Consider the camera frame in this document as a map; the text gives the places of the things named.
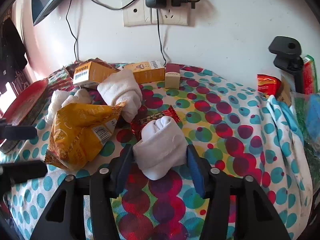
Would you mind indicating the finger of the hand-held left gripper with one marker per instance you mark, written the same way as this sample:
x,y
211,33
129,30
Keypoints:
x,y
25,171
18,132

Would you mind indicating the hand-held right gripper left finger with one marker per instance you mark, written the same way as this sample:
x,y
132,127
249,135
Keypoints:
x,y
123,172

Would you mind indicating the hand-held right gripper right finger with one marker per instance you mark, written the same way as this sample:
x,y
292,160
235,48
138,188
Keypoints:
x,y
196,173

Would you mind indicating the red round tray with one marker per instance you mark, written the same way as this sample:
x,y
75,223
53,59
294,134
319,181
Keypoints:
x,y
22,105

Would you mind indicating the smooth white sock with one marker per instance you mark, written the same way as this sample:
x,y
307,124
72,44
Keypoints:
x,y
161,150

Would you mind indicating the yellow snack bag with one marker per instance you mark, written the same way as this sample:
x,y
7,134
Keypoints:
x,y
80,135

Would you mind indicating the red candy wrapper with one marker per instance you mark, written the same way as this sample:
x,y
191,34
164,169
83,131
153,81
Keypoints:
x,y
150,120

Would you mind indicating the fuzzy white balled sock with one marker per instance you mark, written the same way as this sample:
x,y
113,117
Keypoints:
x,y
81,97

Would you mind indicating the large white terry sock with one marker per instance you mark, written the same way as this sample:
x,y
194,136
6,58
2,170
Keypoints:
x,y
122,92

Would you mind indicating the yellow box with barcode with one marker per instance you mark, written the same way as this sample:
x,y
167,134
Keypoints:
x,y
91,74

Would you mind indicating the red and beige box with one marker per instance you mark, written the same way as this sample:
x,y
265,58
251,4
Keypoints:
x,y
172,77

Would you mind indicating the long yellow box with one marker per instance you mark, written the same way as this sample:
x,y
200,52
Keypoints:
x,y
146,71

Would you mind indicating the brown snack bag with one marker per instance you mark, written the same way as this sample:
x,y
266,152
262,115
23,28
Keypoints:
x,y
100,62

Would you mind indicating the polka dot tablecloth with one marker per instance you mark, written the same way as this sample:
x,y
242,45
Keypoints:
x,y
225,135

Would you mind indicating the dark hanging clothing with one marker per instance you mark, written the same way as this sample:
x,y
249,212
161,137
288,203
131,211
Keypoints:
x,y
12,50

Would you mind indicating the red snack packet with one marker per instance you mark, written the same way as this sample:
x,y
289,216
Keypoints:
x,y
268,86

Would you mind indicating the black monitor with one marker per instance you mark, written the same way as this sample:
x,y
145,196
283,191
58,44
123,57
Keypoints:
x,y
50,1

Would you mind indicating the black clamp stand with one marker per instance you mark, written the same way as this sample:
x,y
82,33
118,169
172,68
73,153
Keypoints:
x,y
287,52

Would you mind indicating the white power outlet plate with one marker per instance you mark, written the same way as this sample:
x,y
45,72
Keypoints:
x,y
172,16

